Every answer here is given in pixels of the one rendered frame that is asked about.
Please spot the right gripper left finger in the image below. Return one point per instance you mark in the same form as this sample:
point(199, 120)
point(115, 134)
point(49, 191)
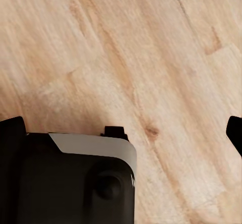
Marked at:
point(12, 132)

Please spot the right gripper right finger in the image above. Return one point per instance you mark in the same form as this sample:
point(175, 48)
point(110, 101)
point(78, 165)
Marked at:
point(234, 132)

